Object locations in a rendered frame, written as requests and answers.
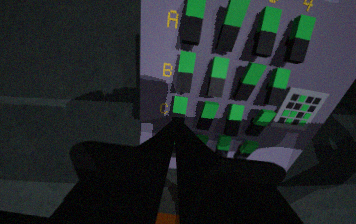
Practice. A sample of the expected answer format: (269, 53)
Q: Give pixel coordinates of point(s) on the grey switch panel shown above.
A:
(252, 79)

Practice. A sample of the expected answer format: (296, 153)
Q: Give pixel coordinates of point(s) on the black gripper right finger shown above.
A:
(197, 166)

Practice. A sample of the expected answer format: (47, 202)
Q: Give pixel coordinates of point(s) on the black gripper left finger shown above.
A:
(147, 162)

